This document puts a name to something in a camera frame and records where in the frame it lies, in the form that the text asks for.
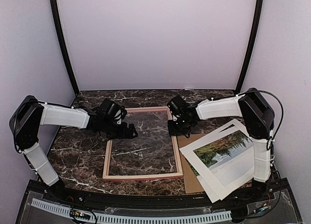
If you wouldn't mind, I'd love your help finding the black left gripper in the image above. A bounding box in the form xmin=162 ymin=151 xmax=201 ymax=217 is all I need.
xmin=102 ymin=118 xmax=138 ymax=139

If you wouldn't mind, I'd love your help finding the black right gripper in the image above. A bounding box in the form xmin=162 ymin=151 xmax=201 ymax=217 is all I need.
xmin=168 ymin=117 xmax=192 ymax=136

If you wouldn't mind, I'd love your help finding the clear acrylic sheet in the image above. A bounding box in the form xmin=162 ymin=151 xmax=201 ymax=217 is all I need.
xmin=108 ymin=110 xmax=177 ymax=176

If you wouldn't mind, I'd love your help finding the light wooden picture frame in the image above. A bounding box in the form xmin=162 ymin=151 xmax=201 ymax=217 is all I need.
xmin=103 ymin=106 xmax=183 ymax=181

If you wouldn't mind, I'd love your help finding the white mat board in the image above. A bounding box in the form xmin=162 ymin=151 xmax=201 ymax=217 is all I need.
xmin=180 ymin=119 xmax=254 ymax=203

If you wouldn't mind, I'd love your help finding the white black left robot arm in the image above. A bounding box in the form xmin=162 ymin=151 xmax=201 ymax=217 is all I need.
xmin=9 ymin=95 xmax=138 ymax=203

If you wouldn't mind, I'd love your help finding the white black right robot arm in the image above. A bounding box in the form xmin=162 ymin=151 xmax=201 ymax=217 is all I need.
xmin=167 ymin=88 xmax=275 ymax=183

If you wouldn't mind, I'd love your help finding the landscape photo print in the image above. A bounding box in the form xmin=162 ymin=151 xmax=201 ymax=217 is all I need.
xmin=193 ymin=130 xmax=254 ymax=186

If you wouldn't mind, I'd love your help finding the small circuit board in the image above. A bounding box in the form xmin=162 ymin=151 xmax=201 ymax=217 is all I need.
xmin=69 ymin=209 xmax=91 ymax=220

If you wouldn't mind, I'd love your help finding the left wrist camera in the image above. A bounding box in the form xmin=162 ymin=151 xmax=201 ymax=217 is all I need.
xmin=114 ymin=106 xmax=127 ymax=124

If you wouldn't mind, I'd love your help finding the grey slotted cable duct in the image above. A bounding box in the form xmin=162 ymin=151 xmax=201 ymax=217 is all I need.
xmin=31 ymin=198 xmax=232 ymax=224

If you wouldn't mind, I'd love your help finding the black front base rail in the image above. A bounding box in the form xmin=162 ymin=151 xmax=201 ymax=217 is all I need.
xmin=14 ymin=177 xmax=304 ymax=224

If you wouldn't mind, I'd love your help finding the black left corner post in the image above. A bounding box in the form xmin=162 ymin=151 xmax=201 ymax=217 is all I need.
xmin=50 ymin=0 xmax=80 ymax=96

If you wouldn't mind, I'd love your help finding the black corner post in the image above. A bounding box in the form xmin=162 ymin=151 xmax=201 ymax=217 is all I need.
xmin=235 ymin=0 xmax=263 ymax=94
xmin=50 ymin=0 xmax=80 ymax=96

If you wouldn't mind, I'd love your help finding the black right corner post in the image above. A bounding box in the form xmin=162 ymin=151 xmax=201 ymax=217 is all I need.
xmin=235 ymin=0 xmax=263 ymax=94

